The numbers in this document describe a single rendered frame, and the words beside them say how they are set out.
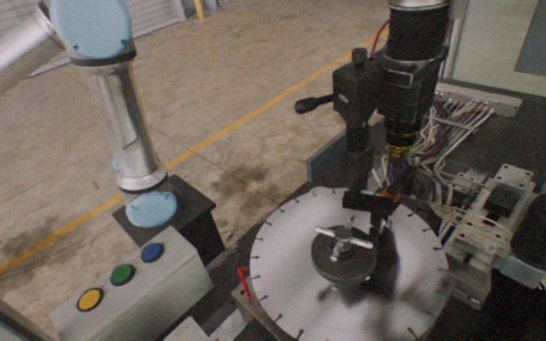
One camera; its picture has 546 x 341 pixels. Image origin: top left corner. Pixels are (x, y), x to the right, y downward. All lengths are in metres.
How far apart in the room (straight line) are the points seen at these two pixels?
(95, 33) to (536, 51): 0.63
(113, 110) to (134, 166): 0.13
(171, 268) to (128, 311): 0.11
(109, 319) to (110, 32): 0.51
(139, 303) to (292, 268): 0.32
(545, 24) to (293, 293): 0.48
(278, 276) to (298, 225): 0.12
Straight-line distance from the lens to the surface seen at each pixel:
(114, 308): 0.71
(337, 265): 0.55
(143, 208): 0.79
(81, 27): 0.63
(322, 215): 0.64
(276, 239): 0.61
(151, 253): 0.73
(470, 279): 0.76
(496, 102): 1.37
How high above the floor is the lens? 1.43
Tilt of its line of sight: 40 degrees down
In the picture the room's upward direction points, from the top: 11 degrees counter-clockwise
